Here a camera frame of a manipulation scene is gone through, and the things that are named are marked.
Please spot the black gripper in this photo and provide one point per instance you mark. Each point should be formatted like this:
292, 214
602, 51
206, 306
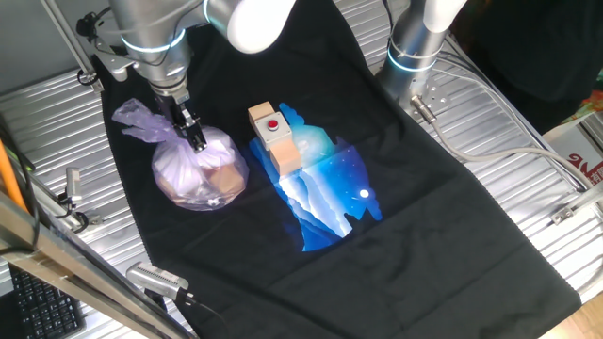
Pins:
174, 108

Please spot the purple translucent plastic bag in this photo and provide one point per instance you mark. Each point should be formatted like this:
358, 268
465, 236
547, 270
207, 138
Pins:
216, 146

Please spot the orange-tan block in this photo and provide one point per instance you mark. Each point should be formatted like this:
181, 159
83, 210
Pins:
226, 181

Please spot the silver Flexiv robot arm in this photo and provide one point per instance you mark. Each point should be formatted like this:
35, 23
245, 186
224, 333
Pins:
155, 28

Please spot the grey box with red button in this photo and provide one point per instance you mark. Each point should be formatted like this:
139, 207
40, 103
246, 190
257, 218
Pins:
278, 136

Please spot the long tan wooden block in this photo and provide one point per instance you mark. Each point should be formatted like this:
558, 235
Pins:
286, 160

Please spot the thin metal rod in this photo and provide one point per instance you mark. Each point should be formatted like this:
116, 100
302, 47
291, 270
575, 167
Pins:
70, 42

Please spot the orange pole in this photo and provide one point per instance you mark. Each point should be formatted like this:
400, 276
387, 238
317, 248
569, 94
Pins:
9, 179

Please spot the black computer keyboard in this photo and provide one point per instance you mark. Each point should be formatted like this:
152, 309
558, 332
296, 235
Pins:
42, 306

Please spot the black t-shirt with blue print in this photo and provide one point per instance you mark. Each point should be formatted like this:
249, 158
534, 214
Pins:
377, 282

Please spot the black fabric bundle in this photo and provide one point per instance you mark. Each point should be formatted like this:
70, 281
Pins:
542, 47

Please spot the white box with red print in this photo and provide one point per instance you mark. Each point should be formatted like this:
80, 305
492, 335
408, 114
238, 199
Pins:
584, 160

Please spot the colourful printed item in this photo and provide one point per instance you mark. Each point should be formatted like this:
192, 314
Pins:
591, 101

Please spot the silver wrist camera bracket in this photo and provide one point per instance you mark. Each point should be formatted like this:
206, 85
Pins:
113, 61

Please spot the small silver bracket mount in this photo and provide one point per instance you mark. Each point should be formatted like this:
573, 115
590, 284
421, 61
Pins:
74, 183

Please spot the silver camera with grille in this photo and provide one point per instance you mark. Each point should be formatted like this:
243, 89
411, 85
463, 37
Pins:
155, 279

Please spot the aluminium frame beam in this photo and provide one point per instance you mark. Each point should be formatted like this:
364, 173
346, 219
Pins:
47, 254

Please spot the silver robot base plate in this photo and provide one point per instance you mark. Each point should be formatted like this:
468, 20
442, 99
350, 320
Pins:
440, 96

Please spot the aluminium angle bracket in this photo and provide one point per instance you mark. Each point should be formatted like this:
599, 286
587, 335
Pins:
579, 202

